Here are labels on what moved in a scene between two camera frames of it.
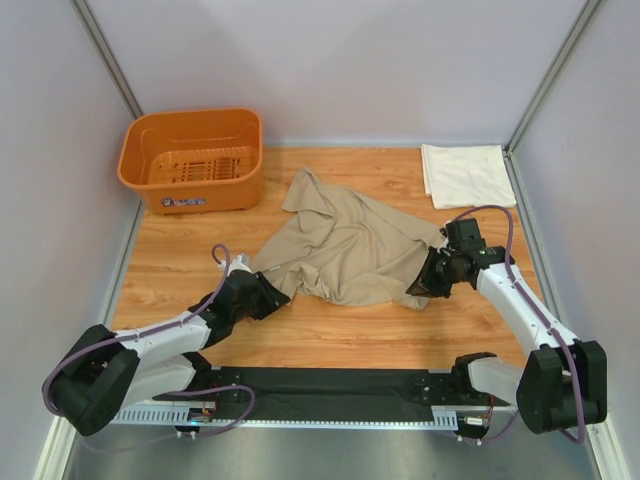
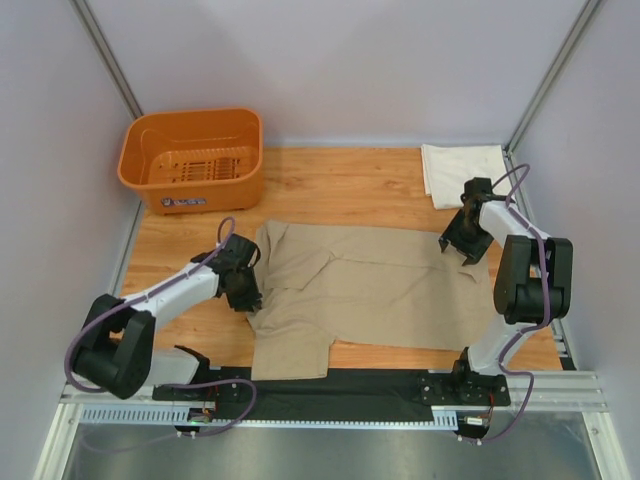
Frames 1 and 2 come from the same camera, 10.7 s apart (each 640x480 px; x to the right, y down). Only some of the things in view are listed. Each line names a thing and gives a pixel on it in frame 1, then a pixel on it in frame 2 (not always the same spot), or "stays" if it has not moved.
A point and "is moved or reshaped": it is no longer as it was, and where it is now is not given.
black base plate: (326, 393) stays
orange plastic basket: (194, 161) stays
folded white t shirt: (463, 176) stays
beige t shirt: (341, 246) is moved or reshaped
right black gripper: (423, 285) -> (473, 252)
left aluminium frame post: (96, 40) stays
